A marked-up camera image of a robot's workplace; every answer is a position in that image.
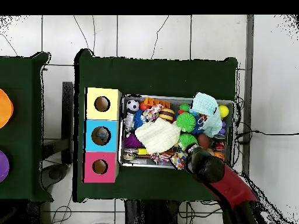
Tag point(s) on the purple plastic bowl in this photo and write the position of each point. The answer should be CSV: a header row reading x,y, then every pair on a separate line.
x,y
3,165

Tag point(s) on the purple spiky ball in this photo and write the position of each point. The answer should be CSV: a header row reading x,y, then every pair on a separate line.
x,y
132,141

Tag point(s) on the cream yellow cloth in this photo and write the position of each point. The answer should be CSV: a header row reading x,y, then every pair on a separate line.
x,y
156,136

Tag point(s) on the wooden box with three holes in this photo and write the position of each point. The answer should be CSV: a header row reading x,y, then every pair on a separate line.
x,y
91,140

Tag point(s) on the colourful dotted packet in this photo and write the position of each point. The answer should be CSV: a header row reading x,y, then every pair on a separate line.
x,y
152,113
178,160

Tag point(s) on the black stand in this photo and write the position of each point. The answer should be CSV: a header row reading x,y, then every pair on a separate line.
x,y
68,121

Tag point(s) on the yellow ball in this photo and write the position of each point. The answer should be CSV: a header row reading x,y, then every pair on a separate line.
x,y
224,111

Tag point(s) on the clear shallow bin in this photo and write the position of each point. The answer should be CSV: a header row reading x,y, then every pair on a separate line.
x,y
135,164

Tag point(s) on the toy burger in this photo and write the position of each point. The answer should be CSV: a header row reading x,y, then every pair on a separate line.
x,y
167,115

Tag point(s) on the dark green table cloth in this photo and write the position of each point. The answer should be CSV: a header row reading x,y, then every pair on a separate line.
x,y
23,70
154,74

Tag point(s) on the orange plastic bowl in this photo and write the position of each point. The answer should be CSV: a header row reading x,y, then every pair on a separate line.
x,y
4,108

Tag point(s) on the clear plastic packet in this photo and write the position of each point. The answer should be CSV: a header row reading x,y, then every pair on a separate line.
x,y
100,136

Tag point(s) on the small green spiky ball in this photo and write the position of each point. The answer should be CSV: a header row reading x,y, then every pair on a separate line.
x,y
186,121

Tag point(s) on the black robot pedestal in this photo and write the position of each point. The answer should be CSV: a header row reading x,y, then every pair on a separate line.
x,y
154,214

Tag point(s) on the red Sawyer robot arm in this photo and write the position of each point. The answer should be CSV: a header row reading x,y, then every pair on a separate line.
x,y
229,184

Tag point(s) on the orange plastic toy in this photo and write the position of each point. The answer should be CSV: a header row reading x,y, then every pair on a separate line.
x,y
156,102

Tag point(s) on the brown rubber ball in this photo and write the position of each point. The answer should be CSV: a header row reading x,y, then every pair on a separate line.
x,y
203,141

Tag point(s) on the mint green cloth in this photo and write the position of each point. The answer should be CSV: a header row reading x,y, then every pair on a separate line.
x,y
208,109

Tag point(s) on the black and white soccer ball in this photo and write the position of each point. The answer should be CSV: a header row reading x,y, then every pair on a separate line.
x,y
132,106

